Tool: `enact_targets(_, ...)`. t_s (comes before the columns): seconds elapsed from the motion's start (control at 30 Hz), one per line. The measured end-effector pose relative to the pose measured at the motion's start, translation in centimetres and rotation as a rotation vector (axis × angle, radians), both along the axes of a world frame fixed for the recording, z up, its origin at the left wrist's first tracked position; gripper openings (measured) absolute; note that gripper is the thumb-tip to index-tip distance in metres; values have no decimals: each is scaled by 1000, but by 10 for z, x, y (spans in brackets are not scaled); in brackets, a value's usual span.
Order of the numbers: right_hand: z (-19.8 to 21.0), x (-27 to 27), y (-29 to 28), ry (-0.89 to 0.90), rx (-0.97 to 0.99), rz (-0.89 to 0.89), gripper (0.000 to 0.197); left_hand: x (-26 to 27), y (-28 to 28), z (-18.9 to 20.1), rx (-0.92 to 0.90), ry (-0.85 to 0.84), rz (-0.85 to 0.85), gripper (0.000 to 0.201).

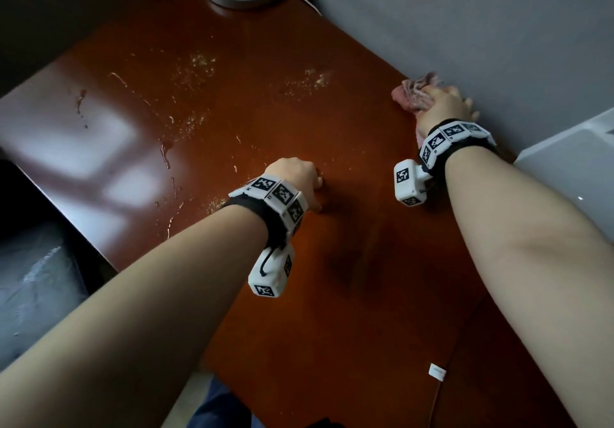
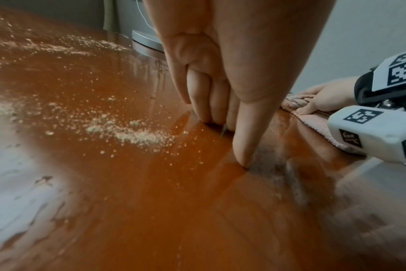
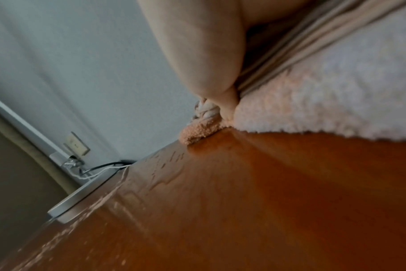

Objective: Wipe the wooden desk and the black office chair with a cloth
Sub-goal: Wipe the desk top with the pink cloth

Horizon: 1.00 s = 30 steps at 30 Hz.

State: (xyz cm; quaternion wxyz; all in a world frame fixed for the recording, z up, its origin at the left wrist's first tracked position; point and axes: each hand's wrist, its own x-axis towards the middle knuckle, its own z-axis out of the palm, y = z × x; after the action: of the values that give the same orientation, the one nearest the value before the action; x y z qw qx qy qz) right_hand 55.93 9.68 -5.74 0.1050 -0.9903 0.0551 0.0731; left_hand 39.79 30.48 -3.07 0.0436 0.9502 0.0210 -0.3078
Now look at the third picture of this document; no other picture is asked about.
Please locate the person's right hand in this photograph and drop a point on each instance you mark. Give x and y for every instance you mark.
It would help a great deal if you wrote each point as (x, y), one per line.
(203, 47)

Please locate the pink cleaning cloth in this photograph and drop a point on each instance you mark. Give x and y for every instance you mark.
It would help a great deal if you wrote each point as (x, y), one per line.
(323, 92)

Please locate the red wooden table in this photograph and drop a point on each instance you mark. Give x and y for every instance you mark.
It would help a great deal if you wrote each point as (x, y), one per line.
(256, 211)

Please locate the grey round base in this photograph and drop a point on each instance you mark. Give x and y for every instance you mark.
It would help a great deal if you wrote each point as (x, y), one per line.
(76, 198)

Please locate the beige wall socket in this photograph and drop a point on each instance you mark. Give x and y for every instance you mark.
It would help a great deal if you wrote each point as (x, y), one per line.
(76, 144)

